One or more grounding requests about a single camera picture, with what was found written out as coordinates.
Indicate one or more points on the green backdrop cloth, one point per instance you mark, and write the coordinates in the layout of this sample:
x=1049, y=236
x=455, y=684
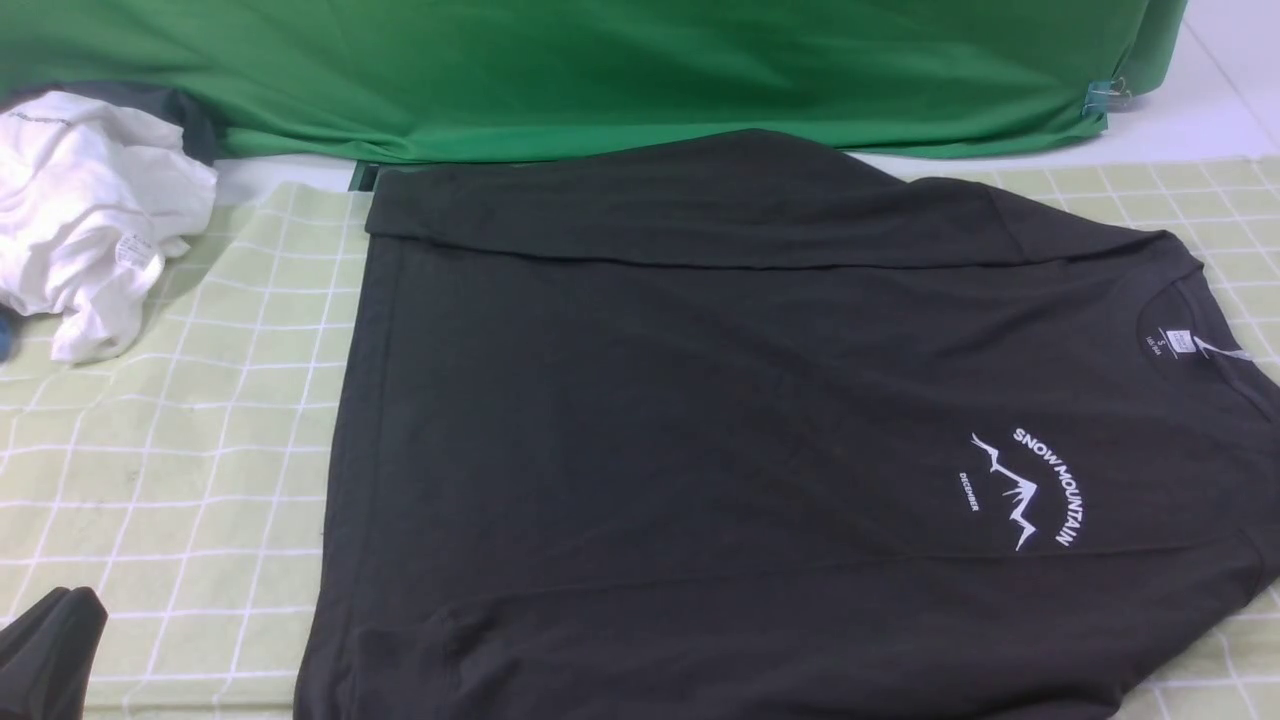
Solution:
x=472, y=81

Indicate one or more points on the dark gray long-sleeve shirt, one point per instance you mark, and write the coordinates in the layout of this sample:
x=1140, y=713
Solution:
x=740, y=427

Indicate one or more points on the crumpled white shirt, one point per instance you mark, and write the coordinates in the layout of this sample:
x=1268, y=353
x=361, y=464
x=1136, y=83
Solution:
x=95, y=201

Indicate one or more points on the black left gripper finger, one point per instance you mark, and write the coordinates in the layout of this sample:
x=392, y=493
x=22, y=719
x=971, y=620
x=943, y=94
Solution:
x=47, y=655

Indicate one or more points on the green binder clip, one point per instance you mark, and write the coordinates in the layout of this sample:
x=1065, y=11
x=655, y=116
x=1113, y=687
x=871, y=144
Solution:
x=1106, y=97

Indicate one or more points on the dark gray garment behind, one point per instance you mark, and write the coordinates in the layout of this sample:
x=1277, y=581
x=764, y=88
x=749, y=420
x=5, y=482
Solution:
x=200, y=133

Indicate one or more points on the blue object at edge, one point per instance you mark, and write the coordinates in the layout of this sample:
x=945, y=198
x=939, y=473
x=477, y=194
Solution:
x=7, y=338

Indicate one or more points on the green metal rail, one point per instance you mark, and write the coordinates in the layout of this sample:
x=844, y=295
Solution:
x=364, y=177

